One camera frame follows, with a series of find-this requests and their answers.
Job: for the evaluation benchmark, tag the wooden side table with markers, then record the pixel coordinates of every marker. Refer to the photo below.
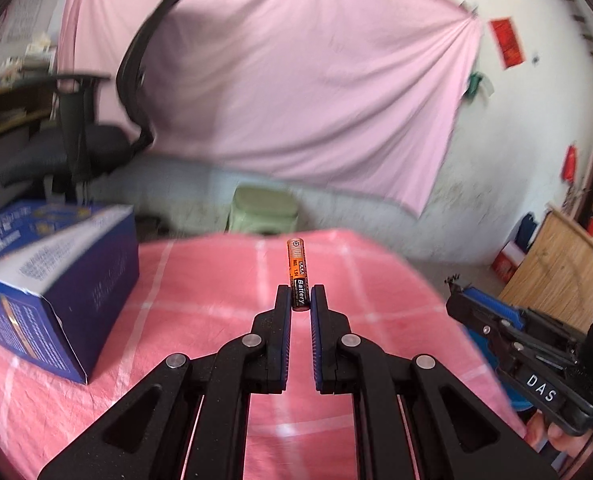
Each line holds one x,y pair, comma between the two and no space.
556,265

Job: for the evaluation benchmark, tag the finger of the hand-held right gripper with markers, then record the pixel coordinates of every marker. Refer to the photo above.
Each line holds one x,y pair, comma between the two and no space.
496,307
481,327

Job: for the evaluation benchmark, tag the wooden low shelf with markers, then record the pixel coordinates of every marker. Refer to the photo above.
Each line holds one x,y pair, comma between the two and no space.
6,92

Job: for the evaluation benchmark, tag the pink hanging sheet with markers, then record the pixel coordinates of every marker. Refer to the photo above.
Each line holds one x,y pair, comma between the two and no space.
301,85

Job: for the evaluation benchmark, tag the black office chair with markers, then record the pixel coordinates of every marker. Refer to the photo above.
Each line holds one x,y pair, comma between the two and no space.
96,145

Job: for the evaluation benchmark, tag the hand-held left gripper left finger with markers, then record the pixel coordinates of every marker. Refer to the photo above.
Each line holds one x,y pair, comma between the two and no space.
287,340

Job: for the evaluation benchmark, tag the green wall hanging item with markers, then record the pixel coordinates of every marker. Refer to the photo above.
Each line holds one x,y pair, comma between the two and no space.
476,86

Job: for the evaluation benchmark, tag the blue cloth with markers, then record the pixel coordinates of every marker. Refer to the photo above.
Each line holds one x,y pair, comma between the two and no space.
527,232

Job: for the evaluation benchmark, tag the blue cardboard box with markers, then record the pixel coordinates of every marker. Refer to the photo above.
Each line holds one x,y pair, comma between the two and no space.
51,280

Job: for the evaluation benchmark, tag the red paper wall sign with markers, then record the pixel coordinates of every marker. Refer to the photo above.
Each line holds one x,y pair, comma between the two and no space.
506,42

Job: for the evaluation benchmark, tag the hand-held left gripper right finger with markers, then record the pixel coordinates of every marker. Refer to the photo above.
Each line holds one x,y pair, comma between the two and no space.
316,340

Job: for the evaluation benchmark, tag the orange black battery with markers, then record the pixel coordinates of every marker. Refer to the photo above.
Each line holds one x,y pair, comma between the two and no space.
297,265

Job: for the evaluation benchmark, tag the green plastic stool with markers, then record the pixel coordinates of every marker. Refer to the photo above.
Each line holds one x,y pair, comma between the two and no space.
264,210

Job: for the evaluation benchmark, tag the person's right hand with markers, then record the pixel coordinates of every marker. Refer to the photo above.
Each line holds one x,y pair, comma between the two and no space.
551,437

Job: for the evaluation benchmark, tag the pink checked tablecloth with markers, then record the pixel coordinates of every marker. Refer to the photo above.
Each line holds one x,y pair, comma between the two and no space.
201,280

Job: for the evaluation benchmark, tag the red hanging ornament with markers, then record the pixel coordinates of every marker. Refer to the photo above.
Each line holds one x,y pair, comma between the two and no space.
570,162

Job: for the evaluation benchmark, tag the red white bag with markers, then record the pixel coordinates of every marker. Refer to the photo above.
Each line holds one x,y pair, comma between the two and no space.
507,260

